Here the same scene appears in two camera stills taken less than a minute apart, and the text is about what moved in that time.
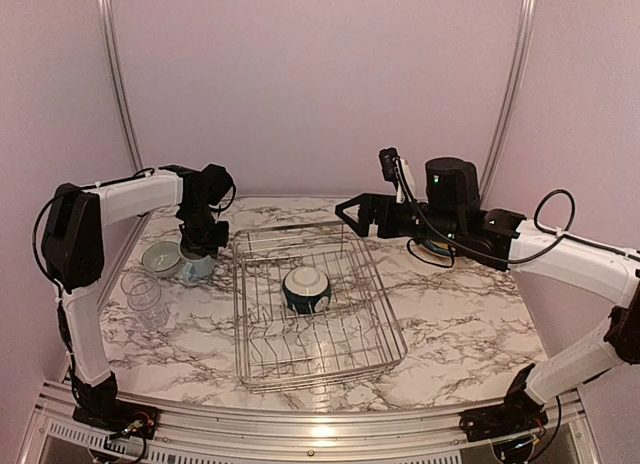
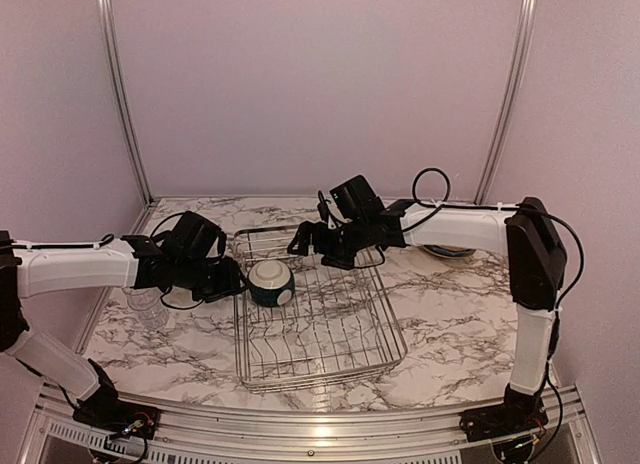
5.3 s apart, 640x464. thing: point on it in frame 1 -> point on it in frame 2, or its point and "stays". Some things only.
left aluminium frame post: [105, 2] stays
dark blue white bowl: [307, 290] -> [271, 283]
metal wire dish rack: [310, 308] stays
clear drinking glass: [142, 290] stays
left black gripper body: [199, 233] -> [205, 284]
